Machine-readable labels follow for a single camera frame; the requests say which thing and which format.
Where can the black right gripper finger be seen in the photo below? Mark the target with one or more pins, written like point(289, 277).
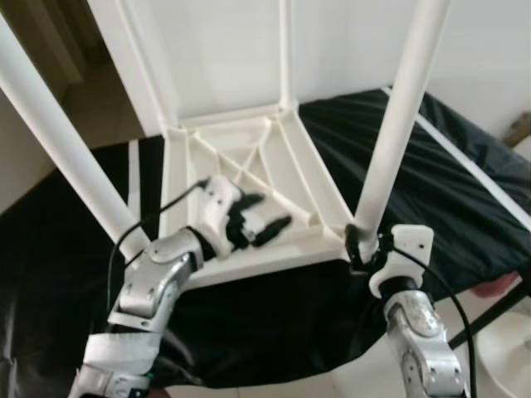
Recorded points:
point(352, 240)

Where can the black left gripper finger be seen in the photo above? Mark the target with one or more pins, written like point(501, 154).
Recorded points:
point(250, 201)
point(272, 230)

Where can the white plastic table top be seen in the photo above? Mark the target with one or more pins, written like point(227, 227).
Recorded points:
point(323, 199)

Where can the white plastic table leg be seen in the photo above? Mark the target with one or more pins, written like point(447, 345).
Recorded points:
point(287, 50)
point(398, 108)
point(66, 141)
point(145, 66)

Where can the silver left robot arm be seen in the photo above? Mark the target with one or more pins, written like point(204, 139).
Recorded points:
point(149, 282)

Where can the brown fuzzy object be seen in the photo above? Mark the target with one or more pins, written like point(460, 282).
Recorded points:
point(520, 128)

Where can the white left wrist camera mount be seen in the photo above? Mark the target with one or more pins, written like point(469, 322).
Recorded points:
point(217, 203)

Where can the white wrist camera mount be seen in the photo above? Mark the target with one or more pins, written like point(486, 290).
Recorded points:
point(217, 203)
point(406, 249)

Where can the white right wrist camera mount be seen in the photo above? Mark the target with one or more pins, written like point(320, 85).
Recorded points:
point(406, 249)

